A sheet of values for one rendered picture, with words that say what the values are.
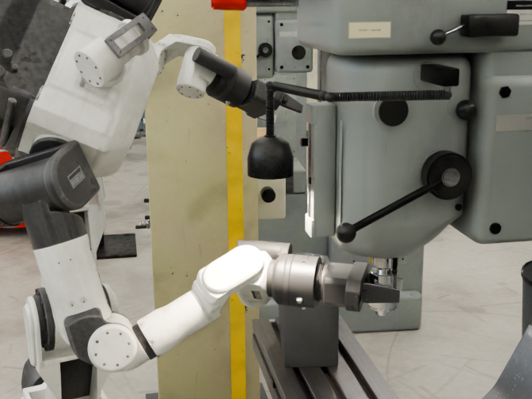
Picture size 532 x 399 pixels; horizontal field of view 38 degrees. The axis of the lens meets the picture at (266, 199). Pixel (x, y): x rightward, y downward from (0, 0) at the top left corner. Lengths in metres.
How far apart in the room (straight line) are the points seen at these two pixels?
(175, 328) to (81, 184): 0.28
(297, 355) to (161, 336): 0.51
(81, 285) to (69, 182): 0.17
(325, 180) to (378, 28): 0.26
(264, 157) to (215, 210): 1.84
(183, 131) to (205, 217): 0.35
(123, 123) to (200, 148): 1.60
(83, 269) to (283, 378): 0.61
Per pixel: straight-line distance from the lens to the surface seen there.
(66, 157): 1.28
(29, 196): 1.28
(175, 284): 3.08
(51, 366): 1.82
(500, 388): 1.66
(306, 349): 1.74
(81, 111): 1.33
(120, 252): 5.39
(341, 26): 1.07
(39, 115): 1.33
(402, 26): 1.10
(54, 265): 1.28
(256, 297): 1.34
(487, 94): 1.17
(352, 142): 1.15
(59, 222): 1.27
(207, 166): 2.95
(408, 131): 1.15
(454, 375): 3.78
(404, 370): 3.78
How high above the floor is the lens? 1.71
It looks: 15 degrees down
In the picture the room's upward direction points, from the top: straight up
